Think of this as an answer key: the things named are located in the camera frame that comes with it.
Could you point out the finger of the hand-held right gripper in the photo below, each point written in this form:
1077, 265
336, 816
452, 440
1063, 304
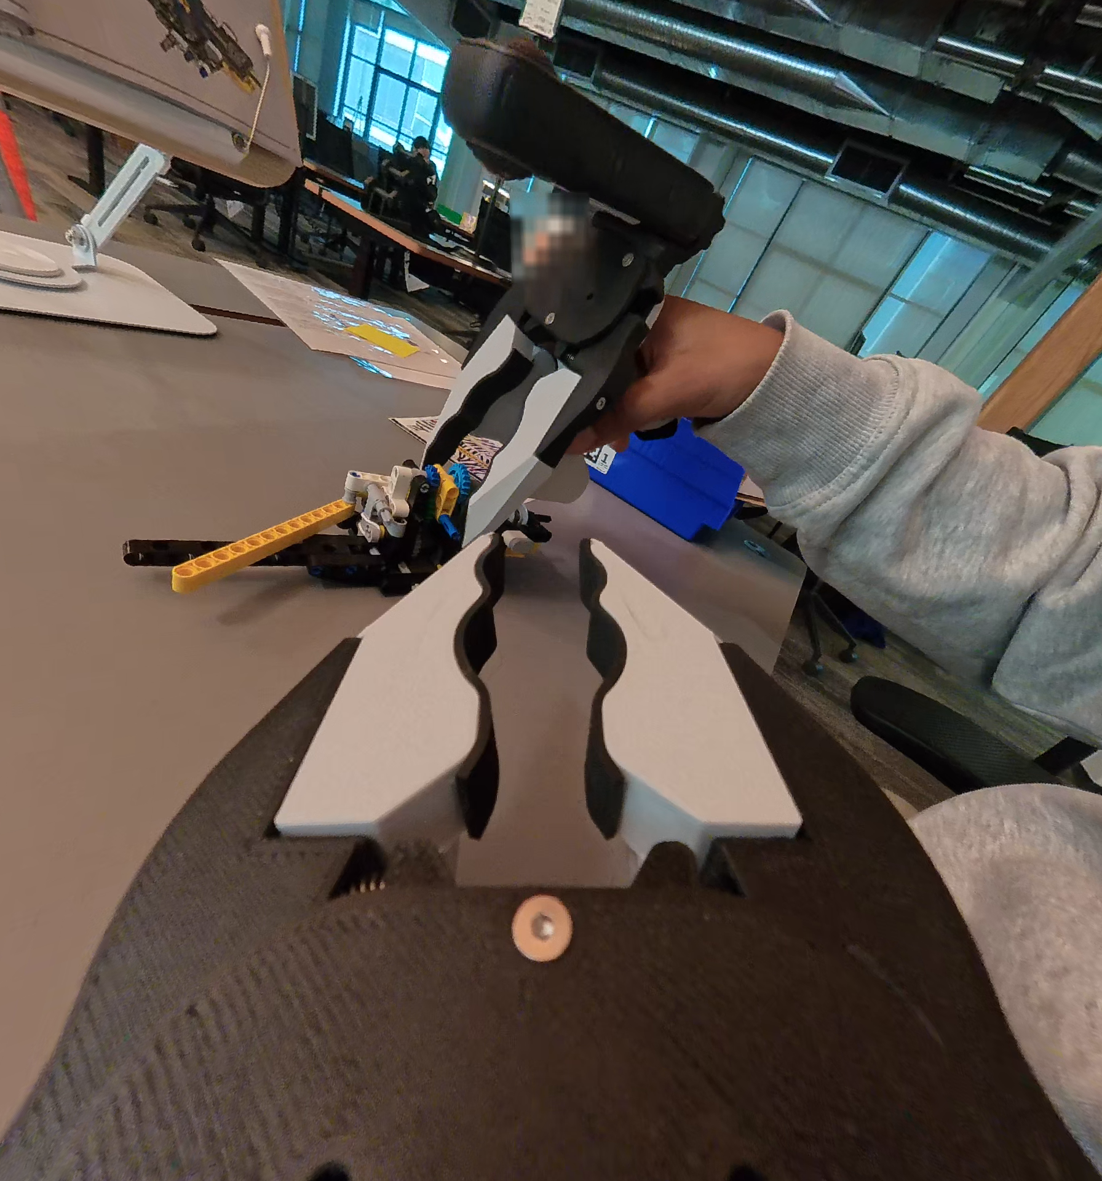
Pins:
473, 377
512, 461

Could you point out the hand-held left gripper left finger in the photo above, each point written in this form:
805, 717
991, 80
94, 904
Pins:
374, 719

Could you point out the tablet on white stand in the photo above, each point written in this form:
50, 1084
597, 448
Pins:
100, 58

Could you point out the person's right hand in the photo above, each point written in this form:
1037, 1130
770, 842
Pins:
698, 369

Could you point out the black yellow lego model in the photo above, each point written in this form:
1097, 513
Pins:
256, 545

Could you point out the brown office desk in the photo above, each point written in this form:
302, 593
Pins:
374, 214

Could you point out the striped sticker sheet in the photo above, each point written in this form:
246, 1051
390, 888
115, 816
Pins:
414, 430

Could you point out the blue storage bin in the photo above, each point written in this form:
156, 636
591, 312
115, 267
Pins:
681, 481

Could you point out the white paper sheet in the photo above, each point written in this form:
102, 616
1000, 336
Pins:
273, 296

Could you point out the wooden post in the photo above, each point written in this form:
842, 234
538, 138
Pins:
1069, 351

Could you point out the yellow sticky note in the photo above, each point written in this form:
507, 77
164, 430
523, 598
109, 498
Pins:
382, 336

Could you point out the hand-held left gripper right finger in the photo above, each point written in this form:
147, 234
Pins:
698, 738

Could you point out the black office chair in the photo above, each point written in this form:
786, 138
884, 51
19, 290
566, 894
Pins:
835, 620
938, 738

